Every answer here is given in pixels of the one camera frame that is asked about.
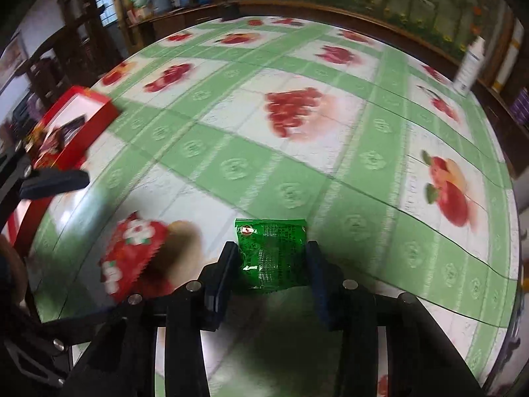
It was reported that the fruit-print green tablecloth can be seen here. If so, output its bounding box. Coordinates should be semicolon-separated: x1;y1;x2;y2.
8;16;522;397

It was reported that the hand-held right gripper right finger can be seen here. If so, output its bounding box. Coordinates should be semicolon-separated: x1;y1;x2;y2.
305;241;484;397

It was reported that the green snack packet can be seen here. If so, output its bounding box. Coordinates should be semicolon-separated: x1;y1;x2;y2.
234;218;310;292

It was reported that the red white-print snack packet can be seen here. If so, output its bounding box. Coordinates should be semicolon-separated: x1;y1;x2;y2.
98;212;169;302

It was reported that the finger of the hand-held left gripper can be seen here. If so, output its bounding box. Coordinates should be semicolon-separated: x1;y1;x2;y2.
0;169;91;232
0;143;33;178

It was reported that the white yellow roll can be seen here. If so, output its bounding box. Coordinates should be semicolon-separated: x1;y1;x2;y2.
492;21;524;92

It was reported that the dark snack packet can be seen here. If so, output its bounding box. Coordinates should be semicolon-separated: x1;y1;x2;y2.
54;116;88;140

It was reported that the red cardboard box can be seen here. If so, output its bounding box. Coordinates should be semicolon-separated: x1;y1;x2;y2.
6;86;120;253

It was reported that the white spray bottle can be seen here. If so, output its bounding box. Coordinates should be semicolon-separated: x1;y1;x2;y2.
453;35;488;95

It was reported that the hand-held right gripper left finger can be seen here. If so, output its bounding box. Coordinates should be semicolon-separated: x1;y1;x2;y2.
62;241;241;397

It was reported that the small red snack packet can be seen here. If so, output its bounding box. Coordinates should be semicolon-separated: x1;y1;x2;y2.
27;129;67;167

